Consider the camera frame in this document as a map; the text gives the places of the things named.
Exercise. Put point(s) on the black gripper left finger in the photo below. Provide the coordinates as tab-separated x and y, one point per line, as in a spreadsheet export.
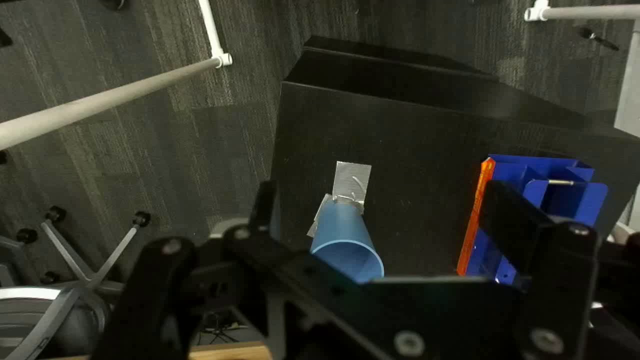
174	284

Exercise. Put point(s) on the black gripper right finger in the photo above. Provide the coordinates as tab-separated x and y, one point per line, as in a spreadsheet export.
559	263

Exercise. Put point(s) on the large blue cup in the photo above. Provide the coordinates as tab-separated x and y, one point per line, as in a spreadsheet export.
343	240

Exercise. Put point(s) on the office chair base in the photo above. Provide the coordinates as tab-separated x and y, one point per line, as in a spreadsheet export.
55	303

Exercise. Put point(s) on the white pvc pipe frame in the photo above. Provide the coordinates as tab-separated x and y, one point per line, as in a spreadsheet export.
43	123

